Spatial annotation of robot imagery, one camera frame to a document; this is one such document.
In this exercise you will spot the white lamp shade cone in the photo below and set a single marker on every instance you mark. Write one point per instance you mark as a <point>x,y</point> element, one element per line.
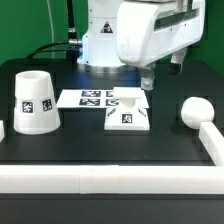
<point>35,110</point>

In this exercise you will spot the white left fence block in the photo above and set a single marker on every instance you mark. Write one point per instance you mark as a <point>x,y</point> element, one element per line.
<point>2,132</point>

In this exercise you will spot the white right fence bar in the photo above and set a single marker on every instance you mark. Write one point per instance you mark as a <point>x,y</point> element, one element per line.
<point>213,141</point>

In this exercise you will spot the white fence bar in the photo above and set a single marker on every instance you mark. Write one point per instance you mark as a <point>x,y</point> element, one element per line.
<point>112,179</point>
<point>213,141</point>

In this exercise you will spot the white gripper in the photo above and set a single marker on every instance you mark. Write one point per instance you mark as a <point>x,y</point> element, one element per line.
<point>148,31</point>

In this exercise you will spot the white front fence bar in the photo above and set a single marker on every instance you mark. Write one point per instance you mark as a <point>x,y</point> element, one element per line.
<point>112,179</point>

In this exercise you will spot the white lamp bulb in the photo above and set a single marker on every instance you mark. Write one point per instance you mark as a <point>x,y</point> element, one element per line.
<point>196,110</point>

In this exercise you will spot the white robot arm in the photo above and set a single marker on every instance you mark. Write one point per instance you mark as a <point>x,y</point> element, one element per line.
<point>99,43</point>

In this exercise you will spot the white marker sheet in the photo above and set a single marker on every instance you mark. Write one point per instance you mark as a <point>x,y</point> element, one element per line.
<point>90,98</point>

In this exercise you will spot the white lamp base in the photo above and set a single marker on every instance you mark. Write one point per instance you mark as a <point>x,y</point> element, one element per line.
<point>130,113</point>

